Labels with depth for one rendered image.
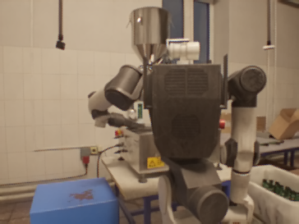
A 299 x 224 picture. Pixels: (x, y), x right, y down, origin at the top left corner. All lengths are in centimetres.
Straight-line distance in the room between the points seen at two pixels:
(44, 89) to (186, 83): 231
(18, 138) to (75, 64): 109
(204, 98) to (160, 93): 13
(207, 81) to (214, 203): 36
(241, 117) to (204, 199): 31
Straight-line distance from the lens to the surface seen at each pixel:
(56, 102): 279
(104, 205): 145
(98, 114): 100
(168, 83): 64
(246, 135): 82
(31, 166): 293
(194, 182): 72
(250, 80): 77
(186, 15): 399
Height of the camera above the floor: 123
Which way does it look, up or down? 4 degrees down
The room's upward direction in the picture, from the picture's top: straight up
